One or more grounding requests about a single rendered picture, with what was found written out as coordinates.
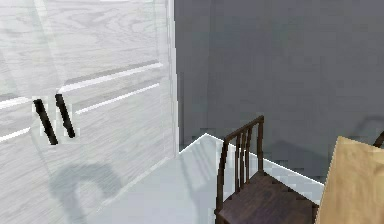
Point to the dark brown wooden chair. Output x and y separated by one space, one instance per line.
263 200
380 140

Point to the light wooden dining table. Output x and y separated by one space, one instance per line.
356 186

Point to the white fridge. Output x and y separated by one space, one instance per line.
100 100

